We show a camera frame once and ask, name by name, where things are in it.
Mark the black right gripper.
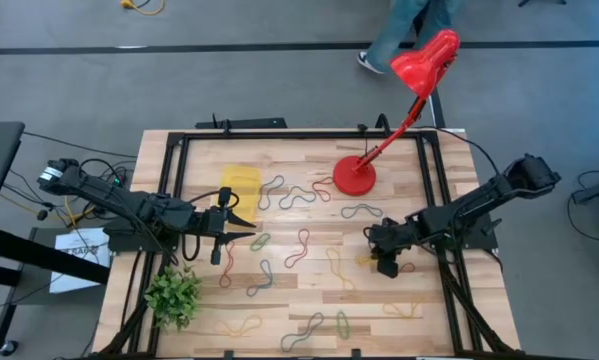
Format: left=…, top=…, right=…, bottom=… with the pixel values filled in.
left=363, top=217, right=415, bottom=279

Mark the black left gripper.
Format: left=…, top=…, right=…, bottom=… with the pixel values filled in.
left=193, top=186, right=257, bottom=266

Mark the yellow translucent plastic bin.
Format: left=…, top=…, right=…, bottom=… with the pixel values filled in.
left=217, top=164, right=263, bottom=232

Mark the red desk lamp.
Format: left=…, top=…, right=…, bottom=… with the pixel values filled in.
left=332, top=28, right=461, bottom=197

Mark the small green artificial plant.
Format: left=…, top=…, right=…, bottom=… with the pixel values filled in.
left=143, top=264, right=204, bottom=334

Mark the white paper sign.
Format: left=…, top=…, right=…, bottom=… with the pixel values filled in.
left=48, top=227, right=112, bottom=295

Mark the standing person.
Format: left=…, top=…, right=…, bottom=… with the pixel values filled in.
left=356, top=0, right=461, bottom=76

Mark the black lamp cable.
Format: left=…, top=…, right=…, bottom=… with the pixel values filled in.
left=418, top=124, right=504, bottom=177

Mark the black floor cable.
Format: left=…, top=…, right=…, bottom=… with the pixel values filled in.
left=21, top=130, right=138, bottom=160

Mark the yellow floor cable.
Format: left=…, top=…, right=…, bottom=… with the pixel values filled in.
left=119, top=0, right=166, bottom=17

